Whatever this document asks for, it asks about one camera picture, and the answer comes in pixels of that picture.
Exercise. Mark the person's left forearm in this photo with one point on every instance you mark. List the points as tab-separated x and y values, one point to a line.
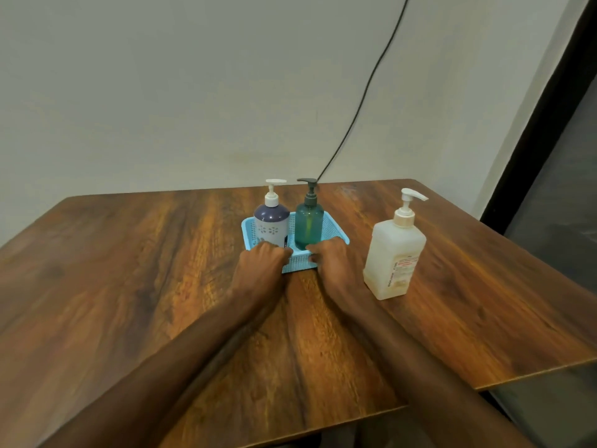
154	377

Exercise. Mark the blue plastic basket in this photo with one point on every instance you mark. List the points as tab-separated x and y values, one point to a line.
298	263

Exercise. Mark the person's right forearm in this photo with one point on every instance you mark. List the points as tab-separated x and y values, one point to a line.
434	387

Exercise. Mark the small dark green bottle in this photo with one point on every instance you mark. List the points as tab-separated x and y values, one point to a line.
309	226

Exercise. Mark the person's left hand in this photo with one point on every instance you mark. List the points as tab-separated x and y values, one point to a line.
259	275

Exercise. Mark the short white pump head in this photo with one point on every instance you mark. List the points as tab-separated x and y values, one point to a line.
272	198

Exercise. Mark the large translucent bottle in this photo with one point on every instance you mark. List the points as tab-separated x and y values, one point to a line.
394	256

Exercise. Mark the person's right hand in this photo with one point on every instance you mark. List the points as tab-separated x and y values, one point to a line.
340	270

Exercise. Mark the small purple and white bottle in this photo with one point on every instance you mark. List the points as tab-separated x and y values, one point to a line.
272	223

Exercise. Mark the dark green pump head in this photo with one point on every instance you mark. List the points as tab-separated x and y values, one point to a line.
310	198

